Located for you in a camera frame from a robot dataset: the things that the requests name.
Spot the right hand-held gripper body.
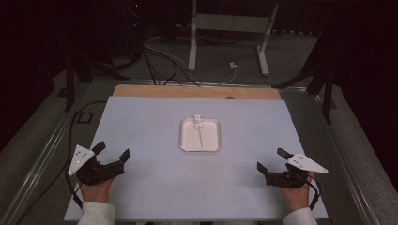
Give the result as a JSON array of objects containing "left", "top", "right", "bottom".
[{"left": 265, "top": 152, "right": 329, "bottom": 189}]

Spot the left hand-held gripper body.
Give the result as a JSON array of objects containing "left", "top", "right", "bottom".
[{"left": 67, "top": 143, "right": 126, "bottom": 187}]

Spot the white square plate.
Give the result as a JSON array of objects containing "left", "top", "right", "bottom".
[{"left": 179, "top": 116, "right": 222, "bottom": 153}]

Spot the white utensil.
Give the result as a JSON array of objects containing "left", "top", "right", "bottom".
[{"left": 192, "top": 113, "right": 205, "bottom": 149}]

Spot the person's right hand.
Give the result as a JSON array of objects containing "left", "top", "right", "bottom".
[{"left": 279, "top": 171, "right": 315, "bottom": 213}]

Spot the person's left hand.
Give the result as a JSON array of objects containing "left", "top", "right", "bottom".
[{"left": 79, "top": 177, "right": 115, "bottom": 204}]

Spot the pale blue table mat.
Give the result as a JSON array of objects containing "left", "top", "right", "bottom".
[{"left": 63, "top": 95, "right": 329, "bottom": 222}]

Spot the black stand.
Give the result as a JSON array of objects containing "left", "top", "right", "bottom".
[
  {"left": 271, "top": 29, "right": 335, "bottom": 125},
  {"left": 60, "top": 46, "right": 130, "bottom": 113}
]

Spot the wooden table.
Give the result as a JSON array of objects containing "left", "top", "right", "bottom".
[{"left": 112, "top": 83, "right": 283, "bottom": 101}]

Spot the dark equipment rack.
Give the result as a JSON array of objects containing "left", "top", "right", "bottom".
[{"left": 90, "top": 0, "right": 148, "bottom": 65}]

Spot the grey metal stand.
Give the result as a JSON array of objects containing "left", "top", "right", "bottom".
[{"left": 187, "top": 0, "right": 280, "bottom": 77}]

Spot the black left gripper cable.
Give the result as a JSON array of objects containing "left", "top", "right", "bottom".
[{"left": 64, "top": 100, "right": 108, "bottom": 210}]

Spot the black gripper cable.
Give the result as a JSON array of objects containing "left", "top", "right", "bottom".
[
  {"left": 64, "top": 100, "right": 108, "bottom": 210},
  {"left": 304, "top": 173, "right": 323, "bottom": 211}
]

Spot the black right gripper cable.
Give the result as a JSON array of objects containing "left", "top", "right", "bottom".
[{"left": 304, "top": 173, "right": 323, "bottom": 211}]

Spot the black floor socket frame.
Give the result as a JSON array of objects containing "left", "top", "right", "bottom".
[{"left": 76, "top": 111, "right": 94, "bottom": 124}]

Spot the black floor cable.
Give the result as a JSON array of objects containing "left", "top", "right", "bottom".
[{"left": 141, "top": 46, "right": 201, "bottom": 87}]

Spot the white floor cable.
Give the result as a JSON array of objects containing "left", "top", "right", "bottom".
[{"left": 143, "top": 36, "right": 237, "bottom": 86}]

